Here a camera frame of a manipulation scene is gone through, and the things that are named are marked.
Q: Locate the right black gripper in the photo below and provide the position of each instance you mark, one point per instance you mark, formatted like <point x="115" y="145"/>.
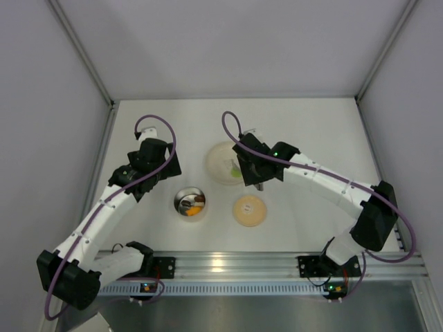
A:
<point x="252" y="171"/>

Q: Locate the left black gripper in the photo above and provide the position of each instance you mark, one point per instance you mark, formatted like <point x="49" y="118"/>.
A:
<point x="172" y="163"/>

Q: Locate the green round food piece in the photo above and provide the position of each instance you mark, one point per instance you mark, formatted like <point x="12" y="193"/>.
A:
<point x="235" y="173"/>

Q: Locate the metal serving tongs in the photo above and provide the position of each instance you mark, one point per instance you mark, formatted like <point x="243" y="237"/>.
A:
<point x="249" y="178"/>

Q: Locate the beige round lid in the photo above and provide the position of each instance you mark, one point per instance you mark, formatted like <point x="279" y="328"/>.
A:
<point x="249" y="211"/>

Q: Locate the steel lunch box bowl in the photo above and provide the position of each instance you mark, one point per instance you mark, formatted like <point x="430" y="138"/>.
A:
<point x="188" y="194"/>

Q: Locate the orange fish-shaped food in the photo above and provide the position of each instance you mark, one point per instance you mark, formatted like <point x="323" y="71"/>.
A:
<point x="194" y="210"/>

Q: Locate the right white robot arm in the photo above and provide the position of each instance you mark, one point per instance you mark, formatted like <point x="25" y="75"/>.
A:
<point x="371" y="206"/>

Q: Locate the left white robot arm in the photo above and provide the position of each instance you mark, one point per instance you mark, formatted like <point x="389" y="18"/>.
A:
<point x="72" y="272"/>

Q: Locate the cream round plate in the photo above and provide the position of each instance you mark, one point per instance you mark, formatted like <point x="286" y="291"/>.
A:
<point x="216" y="163"/>

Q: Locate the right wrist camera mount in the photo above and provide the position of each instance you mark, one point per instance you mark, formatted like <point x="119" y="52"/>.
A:
<point x="257" y="133"/>

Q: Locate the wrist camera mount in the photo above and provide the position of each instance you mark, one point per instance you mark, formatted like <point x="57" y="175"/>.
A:
<point x="149" y="132"/>
<point x="257" y="133"/>

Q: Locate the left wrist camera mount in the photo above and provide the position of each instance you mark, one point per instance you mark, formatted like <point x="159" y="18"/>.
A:
<point x="149" y="132"/>

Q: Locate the left black base bracket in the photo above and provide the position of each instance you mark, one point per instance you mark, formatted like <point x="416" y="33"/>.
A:
<point x="164" y="267"/>

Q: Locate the black base bracket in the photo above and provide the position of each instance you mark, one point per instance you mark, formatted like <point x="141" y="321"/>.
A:
<point x="164" y="267"/>
<point x="309" y="266"/>

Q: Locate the aluminium mounting rail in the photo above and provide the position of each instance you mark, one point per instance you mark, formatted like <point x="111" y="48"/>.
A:
<point x="280" y="266"/>

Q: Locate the right black base bracket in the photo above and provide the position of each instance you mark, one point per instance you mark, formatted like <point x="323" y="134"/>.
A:
<point x="309" y="266"/>

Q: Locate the slotted cable duct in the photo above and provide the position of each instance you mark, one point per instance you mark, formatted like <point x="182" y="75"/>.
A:
<point x="171" y="288"/>

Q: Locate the left aluminium frame post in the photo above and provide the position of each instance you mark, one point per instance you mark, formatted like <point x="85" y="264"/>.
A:
<point x="67" y="27"/>

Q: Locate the aluminium frame post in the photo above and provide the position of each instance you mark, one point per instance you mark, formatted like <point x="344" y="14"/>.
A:
<point x="387" y="46"/>
<point x="67" y="27"/>

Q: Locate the right aluminium frame post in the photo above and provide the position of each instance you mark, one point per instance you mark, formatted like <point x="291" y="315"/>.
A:
<point x="387" y="46"/>

